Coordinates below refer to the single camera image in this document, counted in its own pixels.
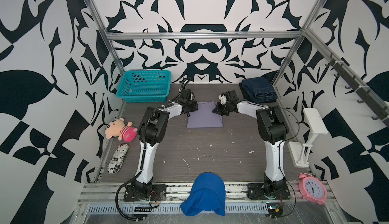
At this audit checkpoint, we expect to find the black skirt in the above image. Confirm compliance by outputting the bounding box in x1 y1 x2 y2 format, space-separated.
239 83 251 101

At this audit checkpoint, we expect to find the lavender grey skirt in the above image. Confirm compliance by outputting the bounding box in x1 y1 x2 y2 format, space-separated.
187 101 223 128

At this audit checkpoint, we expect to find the dark blue denim skirt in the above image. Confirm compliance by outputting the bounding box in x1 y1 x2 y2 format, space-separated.
242 77 278 104

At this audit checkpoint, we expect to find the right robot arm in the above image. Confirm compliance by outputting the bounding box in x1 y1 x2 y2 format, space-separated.
213 90 290 200

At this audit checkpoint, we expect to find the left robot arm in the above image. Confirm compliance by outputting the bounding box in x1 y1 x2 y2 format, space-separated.
130 89 198 199

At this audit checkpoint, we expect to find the teal plastic basket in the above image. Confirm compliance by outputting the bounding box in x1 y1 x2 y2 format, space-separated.
116 70 171 103

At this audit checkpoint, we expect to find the pink plush toy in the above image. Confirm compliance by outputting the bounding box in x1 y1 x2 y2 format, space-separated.
104 118 138 143

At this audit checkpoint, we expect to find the white shelf stand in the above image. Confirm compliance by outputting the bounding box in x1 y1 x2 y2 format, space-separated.
288 108 328 168

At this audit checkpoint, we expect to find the blue cloth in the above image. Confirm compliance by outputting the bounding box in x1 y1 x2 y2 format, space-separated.
180 172 226 216

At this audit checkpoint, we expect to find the small green circuit board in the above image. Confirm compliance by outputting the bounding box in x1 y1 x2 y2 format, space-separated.
266 203 283 219

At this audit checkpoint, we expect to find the pink alarm clock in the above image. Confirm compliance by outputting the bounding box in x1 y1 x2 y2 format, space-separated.
298 173 328 205

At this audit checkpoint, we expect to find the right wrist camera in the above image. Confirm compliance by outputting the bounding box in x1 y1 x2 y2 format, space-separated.
218 93 229 105

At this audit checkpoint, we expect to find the aluminium frame crossbar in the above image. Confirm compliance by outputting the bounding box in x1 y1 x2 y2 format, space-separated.
106 31 302 40

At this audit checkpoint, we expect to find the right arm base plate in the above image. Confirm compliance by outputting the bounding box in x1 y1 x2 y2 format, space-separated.
247 182 290 200

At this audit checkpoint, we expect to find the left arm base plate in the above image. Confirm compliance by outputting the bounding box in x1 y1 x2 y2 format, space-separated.
124 183 167 202

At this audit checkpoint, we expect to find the black corrugated cable conduit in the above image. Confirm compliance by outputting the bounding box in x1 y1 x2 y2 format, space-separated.
115 77 192 222

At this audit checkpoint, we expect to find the grey wall hook rack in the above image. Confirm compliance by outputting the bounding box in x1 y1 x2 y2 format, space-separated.
326 53 389 128

